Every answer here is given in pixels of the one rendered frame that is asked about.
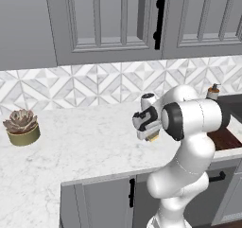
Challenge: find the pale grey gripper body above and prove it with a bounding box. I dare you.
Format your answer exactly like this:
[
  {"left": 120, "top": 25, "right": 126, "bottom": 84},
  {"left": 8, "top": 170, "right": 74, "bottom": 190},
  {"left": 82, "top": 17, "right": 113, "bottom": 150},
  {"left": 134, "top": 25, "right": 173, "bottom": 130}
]
[{"left": 136, "top": 124, "right": 161, "bottom": 142}]

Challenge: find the grey base drawer front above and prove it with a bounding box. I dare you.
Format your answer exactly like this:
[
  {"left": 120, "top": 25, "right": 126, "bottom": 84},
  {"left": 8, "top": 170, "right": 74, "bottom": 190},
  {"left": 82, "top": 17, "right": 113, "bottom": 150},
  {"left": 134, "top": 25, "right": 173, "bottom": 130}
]
[{"left": 206, "top": 158, "right": 242, "bottom": 188}]

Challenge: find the grey wall cupboard door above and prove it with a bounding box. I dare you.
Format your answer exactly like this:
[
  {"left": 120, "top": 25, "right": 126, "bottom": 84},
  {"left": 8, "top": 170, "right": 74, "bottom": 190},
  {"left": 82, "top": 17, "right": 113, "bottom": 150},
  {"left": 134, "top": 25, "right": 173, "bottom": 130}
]
[
  {"left": 161, "top": 0, "right": 242, "bottom": 60},
  {"left": 43, "top": 0, "right": 165, "bottom": 67}
]

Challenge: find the black wall cupboard handle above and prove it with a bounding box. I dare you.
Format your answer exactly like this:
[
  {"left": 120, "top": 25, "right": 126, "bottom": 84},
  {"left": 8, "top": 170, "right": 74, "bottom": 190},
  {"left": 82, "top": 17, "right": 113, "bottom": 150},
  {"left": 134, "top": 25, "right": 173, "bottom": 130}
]
[{"left": 152, "top": 0, "right": 167, "bottom": 51}]

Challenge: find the plain grey wall cupboard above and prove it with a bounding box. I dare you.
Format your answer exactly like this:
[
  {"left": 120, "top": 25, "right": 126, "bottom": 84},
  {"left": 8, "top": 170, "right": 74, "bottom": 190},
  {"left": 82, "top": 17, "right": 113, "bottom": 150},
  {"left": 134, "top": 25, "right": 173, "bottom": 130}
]
[{"left": 0, "top": 0, "right": 59, "bottom": 72}]

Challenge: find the dark sink basin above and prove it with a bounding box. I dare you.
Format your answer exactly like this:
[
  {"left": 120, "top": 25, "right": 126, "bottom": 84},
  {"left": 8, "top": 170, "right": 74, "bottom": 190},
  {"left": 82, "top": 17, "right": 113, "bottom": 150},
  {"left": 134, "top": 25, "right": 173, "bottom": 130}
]
[{"left": 216, "top": 94, "right": 242, "bottom": 124}]

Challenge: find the grey base cupboard door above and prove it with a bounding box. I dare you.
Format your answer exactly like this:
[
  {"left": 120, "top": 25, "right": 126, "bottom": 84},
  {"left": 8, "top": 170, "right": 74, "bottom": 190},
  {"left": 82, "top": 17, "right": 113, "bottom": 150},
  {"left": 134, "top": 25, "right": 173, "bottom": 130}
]
[
  {"left": 60, "top": 174, "right": 137, "bottom": 228},
  {"left": 210, "top": 171, "right": 242, "bottom": 227}
]

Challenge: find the soap dispenser bottle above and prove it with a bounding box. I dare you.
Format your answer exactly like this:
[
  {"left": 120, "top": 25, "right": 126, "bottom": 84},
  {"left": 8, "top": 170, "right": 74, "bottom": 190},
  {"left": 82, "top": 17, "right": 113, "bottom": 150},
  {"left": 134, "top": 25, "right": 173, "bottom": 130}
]
[{"left": 206, "top": 82, "right": 221, "bottom": 101}]

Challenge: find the black drawer handle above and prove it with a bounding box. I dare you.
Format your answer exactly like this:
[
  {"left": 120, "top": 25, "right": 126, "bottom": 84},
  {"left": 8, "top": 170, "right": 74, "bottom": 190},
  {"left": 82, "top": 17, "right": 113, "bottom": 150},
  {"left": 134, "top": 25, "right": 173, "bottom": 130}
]
[{"left": 209, "top": 170, "right": 227, "bottom": 184}]

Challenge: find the succulent in olive pot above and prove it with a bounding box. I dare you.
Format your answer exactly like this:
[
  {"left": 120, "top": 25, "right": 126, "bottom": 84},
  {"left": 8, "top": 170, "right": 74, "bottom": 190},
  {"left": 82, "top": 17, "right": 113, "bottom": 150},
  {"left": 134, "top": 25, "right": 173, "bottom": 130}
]
[{"left": 2, "top": 108, "right": 42, "bottom": 148}]

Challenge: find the black base cupboard handle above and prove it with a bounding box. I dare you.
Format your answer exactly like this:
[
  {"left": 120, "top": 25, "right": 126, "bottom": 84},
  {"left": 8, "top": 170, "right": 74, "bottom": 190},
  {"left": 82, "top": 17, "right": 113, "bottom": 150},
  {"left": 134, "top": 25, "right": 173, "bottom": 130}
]
[{"left": 128, "top": 178, "right": 137, "bottom": 209}]

